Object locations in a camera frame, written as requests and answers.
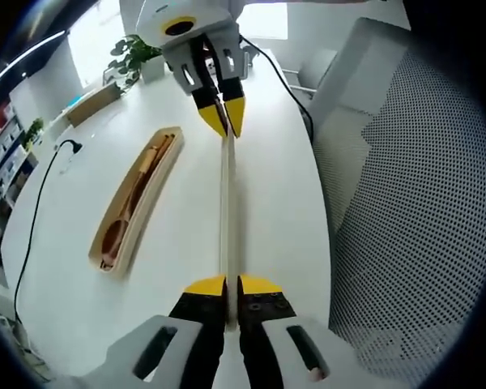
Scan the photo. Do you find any pale cutlery case lid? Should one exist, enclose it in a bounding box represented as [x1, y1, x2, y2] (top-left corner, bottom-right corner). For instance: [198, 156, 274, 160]
[218, 121, 242, 336]

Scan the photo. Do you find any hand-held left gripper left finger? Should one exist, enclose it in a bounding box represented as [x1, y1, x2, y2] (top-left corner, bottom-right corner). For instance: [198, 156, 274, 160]
[64, 274, 228, 389]

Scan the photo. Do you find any storage shelving with bins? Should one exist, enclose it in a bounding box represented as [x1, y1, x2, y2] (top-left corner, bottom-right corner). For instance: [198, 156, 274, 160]
[0, 100, 29, 212]

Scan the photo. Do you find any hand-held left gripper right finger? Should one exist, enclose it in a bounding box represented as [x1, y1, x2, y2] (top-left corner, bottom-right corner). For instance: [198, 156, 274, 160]
[237, 274, 357, 389]

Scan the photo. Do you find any black power cable with plug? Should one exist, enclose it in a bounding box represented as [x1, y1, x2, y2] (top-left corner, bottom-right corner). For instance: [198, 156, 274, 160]
[12, 139, 84, 325]

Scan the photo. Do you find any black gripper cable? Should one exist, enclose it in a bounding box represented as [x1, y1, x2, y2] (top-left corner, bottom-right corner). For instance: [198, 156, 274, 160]
[239, 35, 315, 143]

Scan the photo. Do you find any brown cardboard box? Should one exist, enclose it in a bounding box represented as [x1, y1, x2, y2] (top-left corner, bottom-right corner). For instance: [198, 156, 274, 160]
[64, 83, 121, 127]

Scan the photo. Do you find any grey mesh office chair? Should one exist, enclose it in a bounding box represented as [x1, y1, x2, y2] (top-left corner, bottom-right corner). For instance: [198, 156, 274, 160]
[307, 15, 486, 389]

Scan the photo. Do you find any brown wooden spoon utensil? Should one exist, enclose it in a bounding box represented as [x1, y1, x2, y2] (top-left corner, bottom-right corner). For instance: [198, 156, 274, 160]
[100, 147, 159, 271]

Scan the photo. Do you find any beige cutlery case base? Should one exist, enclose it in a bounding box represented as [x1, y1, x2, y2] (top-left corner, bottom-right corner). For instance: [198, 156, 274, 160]
[87, 126, 185, 280]

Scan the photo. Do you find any large potted green plant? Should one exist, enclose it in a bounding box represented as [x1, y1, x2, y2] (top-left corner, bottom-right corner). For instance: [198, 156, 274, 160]
[107, 34, 165, 96]

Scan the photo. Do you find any white chair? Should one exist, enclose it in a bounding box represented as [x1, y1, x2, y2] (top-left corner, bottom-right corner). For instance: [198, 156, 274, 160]
[285, 48, 341, 109]

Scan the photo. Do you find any small potted green plant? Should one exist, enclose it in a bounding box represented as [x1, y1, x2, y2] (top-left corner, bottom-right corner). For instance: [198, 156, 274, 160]
[23, 117, 45, 149]

